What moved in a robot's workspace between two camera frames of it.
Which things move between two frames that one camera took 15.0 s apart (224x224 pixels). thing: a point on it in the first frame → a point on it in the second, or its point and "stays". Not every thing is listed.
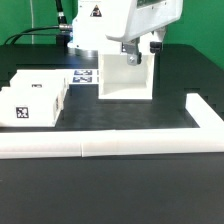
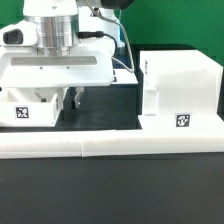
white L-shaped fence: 208,137 stays
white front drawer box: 30,106 stays
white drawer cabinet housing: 119,80 → 181,90
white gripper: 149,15 → 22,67
